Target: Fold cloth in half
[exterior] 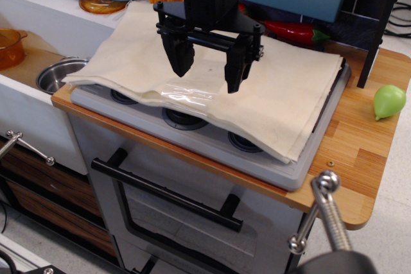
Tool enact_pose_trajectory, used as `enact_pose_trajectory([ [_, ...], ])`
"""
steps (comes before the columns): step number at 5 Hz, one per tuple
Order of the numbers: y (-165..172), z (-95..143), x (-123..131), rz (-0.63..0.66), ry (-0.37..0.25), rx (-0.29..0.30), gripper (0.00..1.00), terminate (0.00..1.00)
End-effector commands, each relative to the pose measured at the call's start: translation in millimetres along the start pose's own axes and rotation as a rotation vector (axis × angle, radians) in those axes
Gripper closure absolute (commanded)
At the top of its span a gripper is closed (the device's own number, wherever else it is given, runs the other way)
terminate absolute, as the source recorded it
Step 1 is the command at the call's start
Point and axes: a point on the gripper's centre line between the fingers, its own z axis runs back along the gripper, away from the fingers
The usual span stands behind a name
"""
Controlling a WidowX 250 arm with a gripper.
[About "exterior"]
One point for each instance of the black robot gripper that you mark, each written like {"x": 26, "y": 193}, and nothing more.
{"x": 184, "y": 23}

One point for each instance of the cream cloth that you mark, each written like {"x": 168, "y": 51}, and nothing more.
{"x": 276, "y": 107}

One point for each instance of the grey toy stove top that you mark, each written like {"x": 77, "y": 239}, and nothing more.
{"x": 200, "y": 137}

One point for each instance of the red toy chili pepper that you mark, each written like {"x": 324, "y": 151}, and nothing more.
{"x": 303, "y": 34}

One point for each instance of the orange transparent plate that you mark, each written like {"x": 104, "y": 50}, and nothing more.
{"x": 101, "y": 7}

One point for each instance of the white toy sink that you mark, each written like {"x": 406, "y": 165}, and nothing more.
{"x": 55, "y": 29}

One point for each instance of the small steel pot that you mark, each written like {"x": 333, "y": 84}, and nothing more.
{"x": 49, "y": 80}

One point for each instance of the silver clamp right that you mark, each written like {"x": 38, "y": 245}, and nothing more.
{"x": 342, "y": 258}

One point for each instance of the silver clamp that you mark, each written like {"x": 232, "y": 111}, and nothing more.
{"x": 16, "y": 138}
{"x": 342, "y": 258}

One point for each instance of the green toy pear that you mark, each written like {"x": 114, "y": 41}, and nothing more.
{"x": 388, "y": 101}

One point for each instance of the white toy oven door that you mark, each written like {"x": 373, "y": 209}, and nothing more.
{"x": 141, "y": 222}

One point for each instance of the orange transparent pot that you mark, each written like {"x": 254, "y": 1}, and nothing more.
{"x": 12, "y": 51}

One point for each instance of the wooden drawer cabinet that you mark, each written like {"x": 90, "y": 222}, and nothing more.
{"x": 58, "y": 198}

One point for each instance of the silver clamp left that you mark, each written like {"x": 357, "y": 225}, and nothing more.
{"x": 16, "y": 138}

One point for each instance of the black oven door handle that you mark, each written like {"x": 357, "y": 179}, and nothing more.
{"x": 224, "y": 216}

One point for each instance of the black metal stand post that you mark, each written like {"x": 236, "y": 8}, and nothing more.
{"x": 376, "y": 42}

